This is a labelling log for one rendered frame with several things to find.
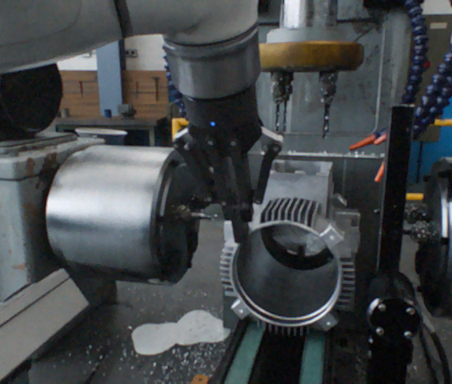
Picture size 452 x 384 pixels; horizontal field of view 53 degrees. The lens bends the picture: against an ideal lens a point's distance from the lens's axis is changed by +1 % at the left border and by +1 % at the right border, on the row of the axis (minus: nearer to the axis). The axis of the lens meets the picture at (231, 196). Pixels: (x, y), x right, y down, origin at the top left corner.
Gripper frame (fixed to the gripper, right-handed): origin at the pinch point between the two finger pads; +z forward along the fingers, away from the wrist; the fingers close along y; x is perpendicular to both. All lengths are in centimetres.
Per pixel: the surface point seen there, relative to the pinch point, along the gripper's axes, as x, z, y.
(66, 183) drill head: -7.9, 3.2, 31.3
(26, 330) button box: 23.3, -8.7, 13.9
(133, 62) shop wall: -449, 211, 252
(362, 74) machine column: -45.2, 4.2, -15.6
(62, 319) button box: 20.3, -5.7, 13.1
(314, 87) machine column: -43.9, 6.4, -6.4
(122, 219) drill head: -3.7, 6.2, 20.3
